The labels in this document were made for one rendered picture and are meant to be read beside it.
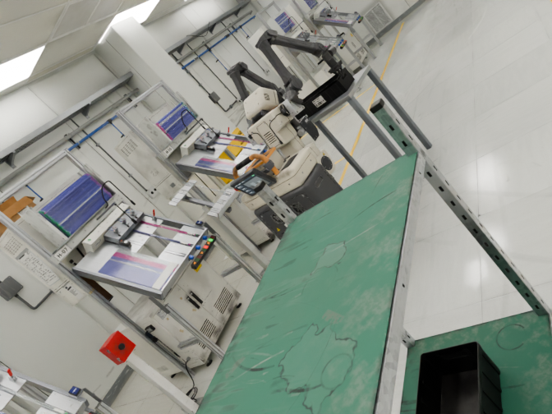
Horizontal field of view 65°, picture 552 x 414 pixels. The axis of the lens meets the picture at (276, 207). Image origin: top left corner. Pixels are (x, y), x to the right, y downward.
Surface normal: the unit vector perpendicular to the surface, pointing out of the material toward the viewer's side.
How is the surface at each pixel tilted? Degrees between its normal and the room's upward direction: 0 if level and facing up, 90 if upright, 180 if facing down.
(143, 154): 90
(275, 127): 82
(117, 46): 90
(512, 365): 0
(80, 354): 90
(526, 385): 0
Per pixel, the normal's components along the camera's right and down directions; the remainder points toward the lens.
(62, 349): 0.66, -0.41
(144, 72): -0.33, 0.59
